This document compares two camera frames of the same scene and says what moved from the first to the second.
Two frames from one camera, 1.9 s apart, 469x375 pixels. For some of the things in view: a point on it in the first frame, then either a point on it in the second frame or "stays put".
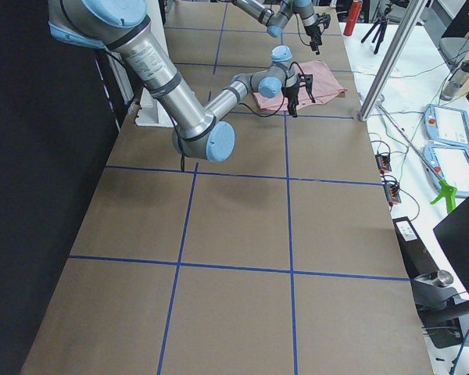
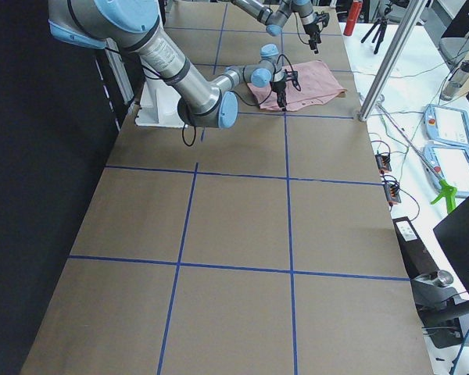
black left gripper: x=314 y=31 stays put
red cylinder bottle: x=353 y=14 stays put
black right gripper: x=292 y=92 → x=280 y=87
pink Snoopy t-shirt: x=325 y=86 stays put
